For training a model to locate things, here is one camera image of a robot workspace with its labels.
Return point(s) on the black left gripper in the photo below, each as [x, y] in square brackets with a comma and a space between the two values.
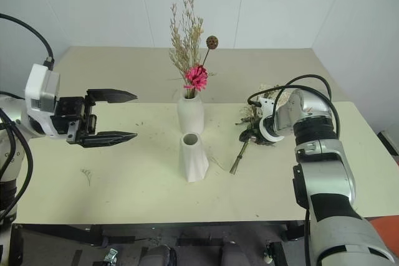
[70, 107]

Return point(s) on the rounded white ceramic vase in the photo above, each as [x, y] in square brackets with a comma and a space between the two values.
[190, 115]

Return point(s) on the orange object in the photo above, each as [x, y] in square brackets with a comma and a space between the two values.
[386, 231]

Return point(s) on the dark rounded shape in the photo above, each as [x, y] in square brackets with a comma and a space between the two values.
[160, 256]
[234, 255]

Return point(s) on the shiny metal clamp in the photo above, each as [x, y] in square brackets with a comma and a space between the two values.
[111, 255]

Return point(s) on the small white caster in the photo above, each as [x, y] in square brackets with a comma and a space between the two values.
[268, 258]

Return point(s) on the black metal table frame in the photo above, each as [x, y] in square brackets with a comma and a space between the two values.
[93, 235]

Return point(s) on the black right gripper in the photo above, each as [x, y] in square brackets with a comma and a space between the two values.
[265, 142]

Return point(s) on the twisted white ceramic vase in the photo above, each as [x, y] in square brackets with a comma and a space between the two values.
[194, 161]

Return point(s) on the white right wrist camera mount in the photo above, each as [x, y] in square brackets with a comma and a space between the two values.
[274, 136]

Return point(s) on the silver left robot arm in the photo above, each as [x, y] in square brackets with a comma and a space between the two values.
[7, 166]

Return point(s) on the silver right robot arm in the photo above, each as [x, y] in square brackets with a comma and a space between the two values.
[327, 166]

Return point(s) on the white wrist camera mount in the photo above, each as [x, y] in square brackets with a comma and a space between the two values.
[274, 136]
[39, 91]

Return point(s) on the dried bouquet with pink flower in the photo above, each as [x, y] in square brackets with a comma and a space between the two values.
[187, 45]

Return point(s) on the small dried sprig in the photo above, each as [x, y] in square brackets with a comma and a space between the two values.
[88, 176]

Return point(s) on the dried bouquet with white flowers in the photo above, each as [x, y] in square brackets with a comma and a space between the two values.
[241, 154]

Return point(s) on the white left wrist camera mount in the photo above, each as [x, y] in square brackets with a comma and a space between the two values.
[39, 91]

